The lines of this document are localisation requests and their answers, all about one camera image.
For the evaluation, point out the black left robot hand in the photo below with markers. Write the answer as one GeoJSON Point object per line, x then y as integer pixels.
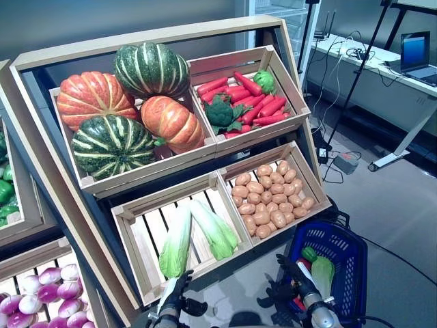
{"type": "Point", "coordinates": [175, 290]}

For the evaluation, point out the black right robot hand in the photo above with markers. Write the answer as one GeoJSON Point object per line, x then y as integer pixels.
{"type": "Point", "coordinates": [298, 282]}

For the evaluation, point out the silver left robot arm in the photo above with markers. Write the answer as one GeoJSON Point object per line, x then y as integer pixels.
{"type": "Point", "coordinates": [164, 319]}

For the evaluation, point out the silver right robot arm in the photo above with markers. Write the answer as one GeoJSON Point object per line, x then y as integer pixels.
{"type": "Point", "coordinates": [321, 312]}

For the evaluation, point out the blue plastic shopping basket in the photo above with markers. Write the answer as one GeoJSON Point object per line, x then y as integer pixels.
{"type": "Point", "coordinates": [345, 246]}

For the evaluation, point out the red vegetable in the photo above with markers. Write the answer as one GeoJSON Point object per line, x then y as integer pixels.
{"type": "Point", "coordinates": [303, 263]}

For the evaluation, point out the napa cabbage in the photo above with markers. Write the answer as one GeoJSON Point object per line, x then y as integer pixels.
{"type": "Point", "coordinates": [175, 249]}
{"type": "Point", "coordinates": [215, 232]}
{"type": "Point", "coordinates": [322, 273]}

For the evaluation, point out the green bell pepper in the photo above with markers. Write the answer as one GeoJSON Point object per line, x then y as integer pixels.
{"type": "Point", "coordinates": [5, 190]}
{"type": "Point", "coordinates": [309, 253]}
{"type": "Point", "coordinates": [7, 212]}
{"type": "Point", "coordinates": [7, 172]}

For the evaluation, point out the brown potato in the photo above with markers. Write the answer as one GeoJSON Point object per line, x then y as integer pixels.
{"type": "Point", "coordinates": [300, 212]}
{"type": "Point", "coordinates": [240, 191]}
{"type": "Point", "coordinates": [246, 208]}
{"type": "Point", "coordinates": [272, 207]}
{"type": "Point", "coordinates": [285, 207]}
{"type": "Point", "coordinates": [263, 231]}
{"type": "Point", "coordinates": [277, 188]}
{"type": "Point", "coordinates": [289, 189]}
{"type": "Point", "coordinates": [265, 181]}
{"type": "Point", "coordinates": [296, 185]}
{"type": "Point", "coordinates": [272, 226]}
{"type": "Point", "coordinates": [261, 207]}
{"type": "Point", "coordinates": [276, 178]}
{"type": "Point", "coordinates": [295, 200]}
{"type": "Point", "coordinates": [253, 198]}
{"type": "Point", "coordinates": [243, 178]}
{"type": "Point", "coordinates": [282, 167]}
{"type": "Point", "coordinates": [266, 197]}
{"type": "Point", "coordinates": [255, 187]}
{"type": "Point", "coordinates": [290, 175]}
{"type": "Point", "coordinates": [249, 223]}
{"type": "Point", "coordinates": [278, 218]}
{"type": "Point", "coordinates": [279, 198]}
{"type": "Point", "coordinates": [261, 218]}
{"type": "Point", "coordinates": [264, 170]}
{"type": "Point", "coordinates": [308, 203]}
{"type": "Point", "coordinates": [237, 201]}
{"type": "Point", "coordinates": [288, 217]}

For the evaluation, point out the wooden crate of napa cabbages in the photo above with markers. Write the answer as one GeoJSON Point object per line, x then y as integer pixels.
{"type": "Point", "coordinates": [150, 222]}

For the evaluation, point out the wooden crate of potatoes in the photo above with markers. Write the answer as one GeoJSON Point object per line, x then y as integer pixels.
{"type": "Point", "coordinates": [312, 186]}

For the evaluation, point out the purple white turnip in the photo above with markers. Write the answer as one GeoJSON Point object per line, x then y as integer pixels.
{"type": "Point", "coordinates": [57, 323]}
{"type": "Point", "coordinates": [10, 304]}
{"type": "Point", "coordinates": [76, 319]}
{"type": "Point", "coordinates": [69, 290]}
{"type": "Point", "coordinates": [31, 283]}
{"type": "Point", "coordinates": [48, 292]}
{"type": "Point", "coordinates": [20, 319]}
{"type": "Point", "coordinates": [69, 272]}
{"type": "Point", "coordinates": [30, 304]}
{"type": "Point", "coordinates": [69, 307]}
{"type": "Point", "coordinates": [49, 276]}

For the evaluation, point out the wooden crate of pumpkins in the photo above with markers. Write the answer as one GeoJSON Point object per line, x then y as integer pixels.
{"type": "Point", "coordinates": [143, 172]}

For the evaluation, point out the grey power strip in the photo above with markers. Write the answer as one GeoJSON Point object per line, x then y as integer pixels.
{"type": "Point", "coordinates": [345, 163]}

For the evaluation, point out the black power adapter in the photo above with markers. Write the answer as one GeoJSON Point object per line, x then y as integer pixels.
{"type": "Point", "coordinates": [323, 154]}

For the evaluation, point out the wooden crate of turnips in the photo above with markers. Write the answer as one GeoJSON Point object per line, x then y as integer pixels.
{"type": "Point", "coordinates": [27, 254]}

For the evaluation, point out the green striped pumpkin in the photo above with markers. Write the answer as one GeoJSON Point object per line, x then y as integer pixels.
{"type": "Point", "coordinates": [109, 147]}
{"type": "Point", "coordinates": [150, 68]}

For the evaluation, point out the red carrot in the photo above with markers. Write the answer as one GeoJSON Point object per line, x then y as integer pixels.
{"type": "Point", "coordinates": [235, 133]}
{"type": "Point", "coordinates": [211, 85]}
{"type": "Point", "coordinates": [239, 93]}
{"type": "Point", "coordinates": [271, 119]}
{"type": "Point", "coordinates": [211, 95]}
{"type": "Point", "coordinates": [273, 106]}
{"type": "Point", "coordinates": [247, 83]}
{"type": "Point", "coordinates": [254, 114]}
{"type": "Point", "coordinates": [254, 100]}

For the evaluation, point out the small orange pumpkin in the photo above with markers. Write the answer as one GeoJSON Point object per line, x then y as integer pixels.
{"type": "Point", "coordinates": [170, 121]}

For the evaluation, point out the wooden crate of green peppers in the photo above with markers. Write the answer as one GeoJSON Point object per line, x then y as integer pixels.
{"type": "Point", "coordinates": [27, 191]}

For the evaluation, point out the dark green broccoli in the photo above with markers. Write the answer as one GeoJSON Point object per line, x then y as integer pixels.
{"type": "Point", "coordinates": [220, 112]}

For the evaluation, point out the light green lettuce head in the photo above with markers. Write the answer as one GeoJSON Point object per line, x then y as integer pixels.
{"type": "Point", "coordinates": [264, 81]}

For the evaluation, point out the wooden crate of carrots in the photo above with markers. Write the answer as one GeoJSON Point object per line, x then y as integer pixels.
{"type": "Point", "coordinates": [283, 78]}

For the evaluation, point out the white desk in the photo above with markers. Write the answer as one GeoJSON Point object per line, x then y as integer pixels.
{"type": "Point", "coordinates": [382, 92]}

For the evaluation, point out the large orange pumpkin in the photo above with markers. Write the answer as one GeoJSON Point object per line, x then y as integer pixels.
{"type": "Point", "coordinates": [92, 95]}

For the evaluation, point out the dark green vegetable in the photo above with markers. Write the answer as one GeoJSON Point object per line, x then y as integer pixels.
{"type": "Point", "coordinates": [2, 148]}

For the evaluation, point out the black tripod stand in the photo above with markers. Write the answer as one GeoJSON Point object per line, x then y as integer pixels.
{"type": "Point", "coordinates": [362, 61]}

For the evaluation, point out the black router with antennas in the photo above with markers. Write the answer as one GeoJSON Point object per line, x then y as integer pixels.
{"type": "Point", "coordinates": [322, 34]}

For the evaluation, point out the large wooden display shelf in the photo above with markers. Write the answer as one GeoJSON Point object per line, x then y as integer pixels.
{"type": "Point", "coordinates": [85, 51]}

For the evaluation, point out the open laptop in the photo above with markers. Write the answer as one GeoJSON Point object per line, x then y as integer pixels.
{"type": "Point", "coordinates": [414, 51]}

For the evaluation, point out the glass door fridge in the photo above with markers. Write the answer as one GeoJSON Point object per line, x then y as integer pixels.
{"type": "Point", "coordinates": [293, 17]}

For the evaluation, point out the black easel stand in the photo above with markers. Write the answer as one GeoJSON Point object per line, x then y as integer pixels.
{"type": "Point", "coordinates": [399, 20]}

